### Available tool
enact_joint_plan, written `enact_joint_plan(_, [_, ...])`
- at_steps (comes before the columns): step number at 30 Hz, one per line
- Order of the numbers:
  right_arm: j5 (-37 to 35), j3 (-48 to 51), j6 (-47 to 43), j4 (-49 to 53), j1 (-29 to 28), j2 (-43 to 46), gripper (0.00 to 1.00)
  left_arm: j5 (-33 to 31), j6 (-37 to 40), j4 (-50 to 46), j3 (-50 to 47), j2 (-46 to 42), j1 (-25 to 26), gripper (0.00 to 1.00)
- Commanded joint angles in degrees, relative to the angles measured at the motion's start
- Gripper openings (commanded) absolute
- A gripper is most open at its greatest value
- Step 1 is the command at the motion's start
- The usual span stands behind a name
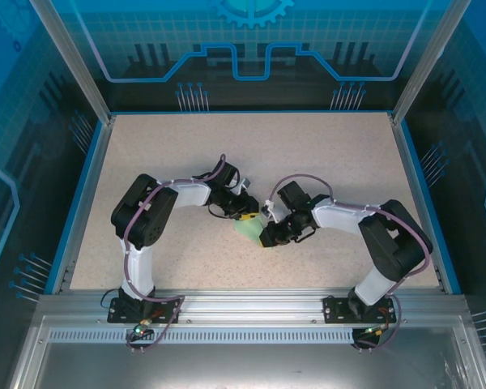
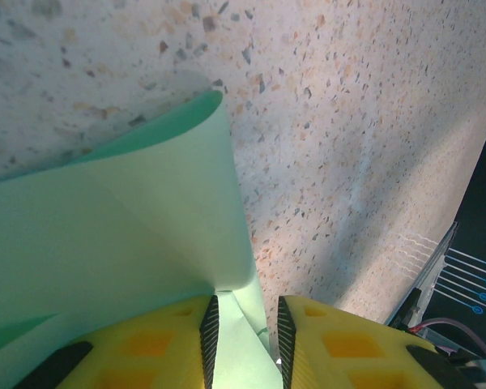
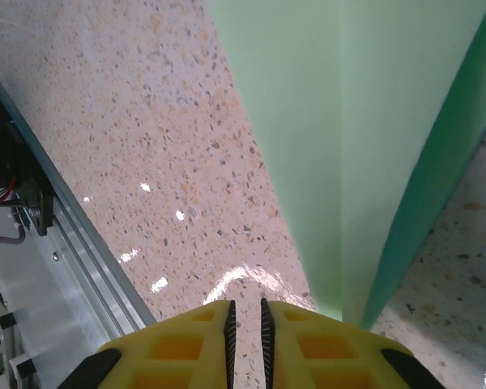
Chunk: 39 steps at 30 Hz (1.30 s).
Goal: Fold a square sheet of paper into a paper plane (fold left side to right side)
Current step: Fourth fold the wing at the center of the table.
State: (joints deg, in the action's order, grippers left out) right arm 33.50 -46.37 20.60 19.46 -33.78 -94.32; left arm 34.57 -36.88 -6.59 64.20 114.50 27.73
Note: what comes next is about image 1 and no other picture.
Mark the long aluminium mounting rail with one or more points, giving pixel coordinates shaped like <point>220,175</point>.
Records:
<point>251,304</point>

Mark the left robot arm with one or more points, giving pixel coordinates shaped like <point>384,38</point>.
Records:
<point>146,215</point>

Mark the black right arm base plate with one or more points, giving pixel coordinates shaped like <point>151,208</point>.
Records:
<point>335,310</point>

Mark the aluminium table side rail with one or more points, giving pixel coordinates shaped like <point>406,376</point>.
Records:
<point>86,202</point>
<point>414,182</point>

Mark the steel tray panel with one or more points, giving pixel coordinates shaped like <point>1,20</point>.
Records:
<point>247,364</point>

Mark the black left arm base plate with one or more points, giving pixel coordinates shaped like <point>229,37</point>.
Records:
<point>119,315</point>

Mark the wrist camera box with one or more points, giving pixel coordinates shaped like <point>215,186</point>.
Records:
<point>245,183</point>
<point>268,208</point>

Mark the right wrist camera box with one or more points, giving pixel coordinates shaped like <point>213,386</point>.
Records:
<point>268,208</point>

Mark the aluminium frame post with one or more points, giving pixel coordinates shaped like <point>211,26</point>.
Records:
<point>76,61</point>
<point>427,61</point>

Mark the green paper sheet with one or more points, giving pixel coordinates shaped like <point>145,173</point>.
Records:
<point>249,232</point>

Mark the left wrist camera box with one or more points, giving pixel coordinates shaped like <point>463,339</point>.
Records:
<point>245,183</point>

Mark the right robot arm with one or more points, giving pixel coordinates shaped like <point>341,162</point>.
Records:
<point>393,239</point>

